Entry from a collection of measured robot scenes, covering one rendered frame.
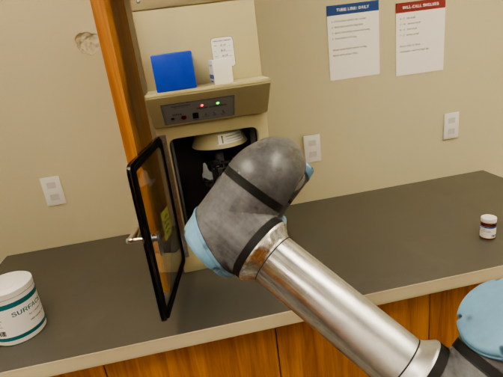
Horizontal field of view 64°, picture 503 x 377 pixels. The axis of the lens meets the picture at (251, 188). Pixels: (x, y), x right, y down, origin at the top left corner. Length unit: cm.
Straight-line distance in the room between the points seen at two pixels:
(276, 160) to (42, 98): 118
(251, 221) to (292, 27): 114
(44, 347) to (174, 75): 76
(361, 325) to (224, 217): 25
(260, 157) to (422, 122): 135
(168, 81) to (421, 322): 97
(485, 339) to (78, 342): 92
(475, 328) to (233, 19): 91
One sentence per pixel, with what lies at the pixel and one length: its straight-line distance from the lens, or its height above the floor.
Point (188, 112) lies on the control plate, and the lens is 111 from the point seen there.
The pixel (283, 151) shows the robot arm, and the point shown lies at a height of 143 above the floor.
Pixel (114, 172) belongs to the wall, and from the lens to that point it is 167.
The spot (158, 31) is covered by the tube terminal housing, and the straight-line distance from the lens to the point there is 117.
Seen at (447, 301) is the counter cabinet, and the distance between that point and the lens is 133.
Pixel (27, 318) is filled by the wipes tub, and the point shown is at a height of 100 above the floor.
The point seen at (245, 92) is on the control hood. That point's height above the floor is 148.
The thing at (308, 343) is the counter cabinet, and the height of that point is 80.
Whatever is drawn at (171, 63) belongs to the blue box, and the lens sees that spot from 106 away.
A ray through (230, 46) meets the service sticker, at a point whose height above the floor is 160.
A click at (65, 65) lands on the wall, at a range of 164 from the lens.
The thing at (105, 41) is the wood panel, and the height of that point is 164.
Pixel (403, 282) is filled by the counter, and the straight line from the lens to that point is 121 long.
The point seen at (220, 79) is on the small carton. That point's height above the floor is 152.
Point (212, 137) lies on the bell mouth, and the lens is 122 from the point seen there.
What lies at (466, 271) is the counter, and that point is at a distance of 128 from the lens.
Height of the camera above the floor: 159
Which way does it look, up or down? 19 degrees down
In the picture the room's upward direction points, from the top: 7 degrees counter-clockwise
